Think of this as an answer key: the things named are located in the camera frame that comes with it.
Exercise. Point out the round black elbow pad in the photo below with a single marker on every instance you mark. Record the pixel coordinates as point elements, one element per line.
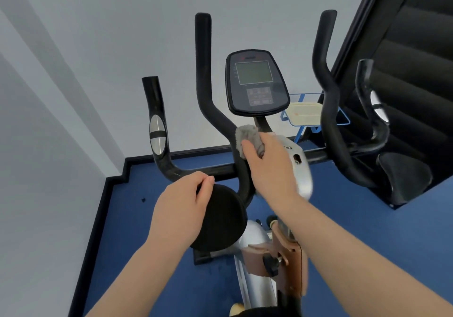
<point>223,217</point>

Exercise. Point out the person's right forearm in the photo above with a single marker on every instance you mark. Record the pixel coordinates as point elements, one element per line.
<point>346,256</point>

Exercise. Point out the grey cleaning cloth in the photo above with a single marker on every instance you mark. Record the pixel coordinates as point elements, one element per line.
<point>249,133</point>

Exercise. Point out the black adjustment knob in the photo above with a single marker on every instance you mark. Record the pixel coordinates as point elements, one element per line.
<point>271,265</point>

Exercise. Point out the black padded elbow rest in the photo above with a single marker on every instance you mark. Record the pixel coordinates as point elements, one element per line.
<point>403,175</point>

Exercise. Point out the beige plastic tray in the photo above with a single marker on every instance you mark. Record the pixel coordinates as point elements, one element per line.
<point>304,113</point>

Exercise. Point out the black bike base foot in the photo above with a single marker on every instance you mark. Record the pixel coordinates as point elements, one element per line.
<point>208,256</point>

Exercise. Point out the person's left hand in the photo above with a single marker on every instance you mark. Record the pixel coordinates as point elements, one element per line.
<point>173,210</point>

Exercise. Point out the black bike console display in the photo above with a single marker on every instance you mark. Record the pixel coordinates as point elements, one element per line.
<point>256,80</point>

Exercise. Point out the black baseboard trim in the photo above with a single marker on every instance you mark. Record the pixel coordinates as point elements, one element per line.
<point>106,200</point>

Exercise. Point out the brown seat post bracket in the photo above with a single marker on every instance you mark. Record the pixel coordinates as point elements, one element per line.
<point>295,260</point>

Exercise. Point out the person's left thumb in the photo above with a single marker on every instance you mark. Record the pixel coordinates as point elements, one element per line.
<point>205,194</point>

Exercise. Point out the yellow round knob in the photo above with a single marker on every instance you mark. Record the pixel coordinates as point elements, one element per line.
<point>236,310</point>

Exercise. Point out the silver exercise bike frame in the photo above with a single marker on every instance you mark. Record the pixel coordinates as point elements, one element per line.
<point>300,171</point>

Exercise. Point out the person's right thumb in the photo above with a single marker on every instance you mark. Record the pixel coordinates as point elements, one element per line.
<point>248,150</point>

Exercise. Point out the black padded gym equipment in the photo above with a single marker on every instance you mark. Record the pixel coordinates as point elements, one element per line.
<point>414,62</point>

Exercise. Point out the person's right hand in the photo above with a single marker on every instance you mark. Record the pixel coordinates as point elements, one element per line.
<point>274,171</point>

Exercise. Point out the person's left forearm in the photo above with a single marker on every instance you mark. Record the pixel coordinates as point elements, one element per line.
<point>141,281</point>

